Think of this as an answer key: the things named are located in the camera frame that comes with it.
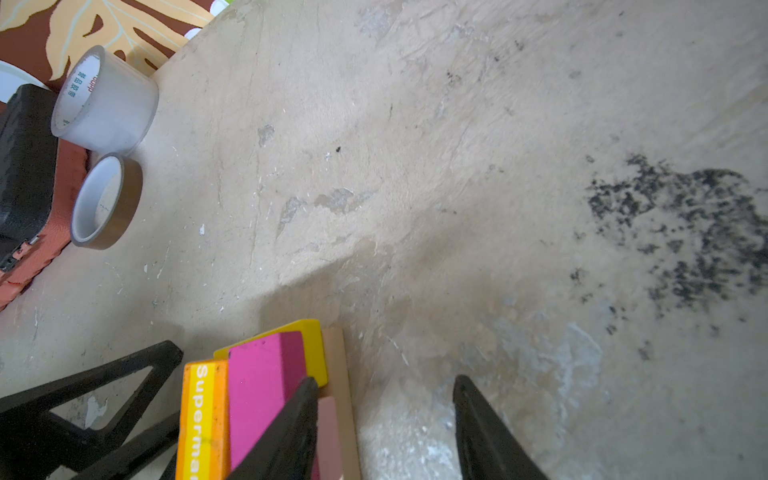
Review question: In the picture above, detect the magenta block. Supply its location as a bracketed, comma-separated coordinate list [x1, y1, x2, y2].
[228, 332, 310, 475]

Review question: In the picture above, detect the brown tape roll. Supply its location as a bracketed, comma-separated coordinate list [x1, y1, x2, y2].
[70, 154, 143, 250]

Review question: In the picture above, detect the natural wood plank block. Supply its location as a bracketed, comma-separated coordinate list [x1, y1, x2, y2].
[319, 326, 361, 479]

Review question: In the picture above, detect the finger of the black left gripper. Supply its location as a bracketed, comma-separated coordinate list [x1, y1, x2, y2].
[75, 411, 180, 480]
[0, 340, 185, 475]

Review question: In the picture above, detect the black red tool case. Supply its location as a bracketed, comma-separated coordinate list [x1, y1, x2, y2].
[1, 84, 89, 308]

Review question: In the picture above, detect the orange rectangular block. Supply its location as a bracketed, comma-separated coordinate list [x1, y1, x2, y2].
[175, 360, 231, 479]

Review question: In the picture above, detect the yellow red striped block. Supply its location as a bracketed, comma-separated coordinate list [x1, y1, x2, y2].
[213, 319, 328, 387]

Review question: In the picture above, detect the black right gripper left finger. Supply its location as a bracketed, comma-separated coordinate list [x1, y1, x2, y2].
[229, 377, 319, 479]

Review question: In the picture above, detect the clear tape roll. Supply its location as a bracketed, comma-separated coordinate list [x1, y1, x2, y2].
[51, 45, 159, 156]

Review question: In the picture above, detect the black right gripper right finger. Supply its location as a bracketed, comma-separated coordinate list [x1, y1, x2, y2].
[452, 375, 547, 480]

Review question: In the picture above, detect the pink rectangular block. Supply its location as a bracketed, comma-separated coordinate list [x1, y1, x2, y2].
[312, 397, 343, 480]

